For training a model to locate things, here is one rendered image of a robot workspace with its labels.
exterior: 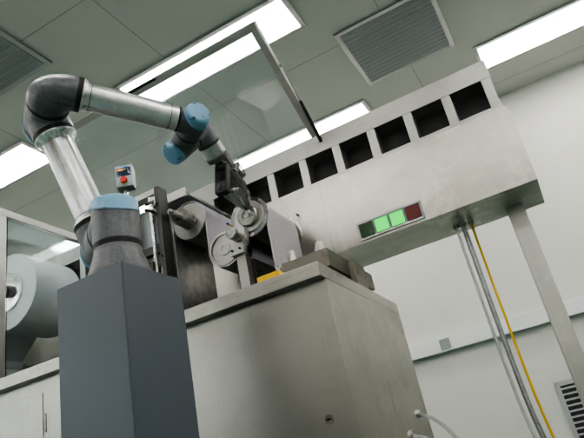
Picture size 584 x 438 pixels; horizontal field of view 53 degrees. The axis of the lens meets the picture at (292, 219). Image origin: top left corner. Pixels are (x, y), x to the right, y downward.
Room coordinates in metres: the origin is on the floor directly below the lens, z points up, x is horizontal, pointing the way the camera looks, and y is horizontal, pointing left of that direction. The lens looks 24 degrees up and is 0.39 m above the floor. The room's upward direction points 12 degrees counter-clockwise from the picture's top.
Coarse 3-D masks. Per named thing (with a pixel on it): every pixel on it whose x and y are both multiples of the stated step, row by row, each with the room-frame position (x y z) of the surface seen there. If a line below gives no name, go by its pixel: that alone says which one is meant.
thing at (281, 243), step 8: (272, 232) 1.80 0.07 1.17; (280, 232) 1.86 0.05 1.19; (272, 240) 1.79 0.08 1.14; (280, 240) 1.85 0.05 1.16; (288, 240) 1.91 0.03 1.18; (272, 248) 1.78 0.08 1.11; (280, 248) 1.84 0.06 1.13; (288, 248) 1.89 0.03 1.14; (296, 248) 1.96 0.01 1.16; (280, 256) 1.82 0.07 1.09; (288, 256) 1.88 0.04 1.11; (280, 264) 1.81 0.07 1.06
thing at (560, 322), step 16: (512, 208) 1.95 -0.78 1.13; (512, 224) 1.96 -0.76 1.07; (528, 224) 1.93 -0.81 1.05; (528, 240) 1.94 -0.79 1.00; (528, 256) 1.95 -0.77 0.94; (544, 256) 1.93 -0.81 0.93; (544, 272) 1.94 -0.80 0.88; (544, 288) 1.95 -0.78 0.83; (544, 304) 1.95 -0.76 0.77; (560, 304) 1.94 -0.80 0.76; (560, 320) 1.94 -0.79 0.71; (560, 336) 1.95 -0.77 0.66; (576, 336) 1.93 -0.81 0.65; (576, 352) 1.94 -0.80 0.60; (576, 368) 1.95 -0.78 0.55; (576, 384) 1.95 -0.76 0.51
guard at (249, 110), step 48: (240, 48) 1.76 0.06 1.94; (144, 96) 1.93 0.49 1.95; (192, 96) 1.92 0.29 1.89; (240, 96) 1.92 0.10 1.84; (96, 144) 2.12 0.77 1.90; (144, 144) 2.11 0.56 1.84; (240, 144) 2.10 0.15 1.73; (288, 144) 2.09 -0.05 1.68; (144, 192) 2.31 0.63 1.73; (192, 192) 2.30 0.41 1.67
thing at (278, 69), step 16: (240, 32) 1.70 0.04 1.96; (256, 32) 1.70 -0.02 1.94; (208, 48) 1.75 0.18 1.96; (176, 64) 1.82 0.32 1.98; (192, 64) 1.80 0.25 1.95; (272, 64) 1.80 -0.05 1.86; (160, 80) 1.86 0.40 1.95; (288, 80) 1.86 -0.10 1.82; (288, 96) 1.91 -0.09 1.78; (304, 112) 1.94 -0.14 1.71
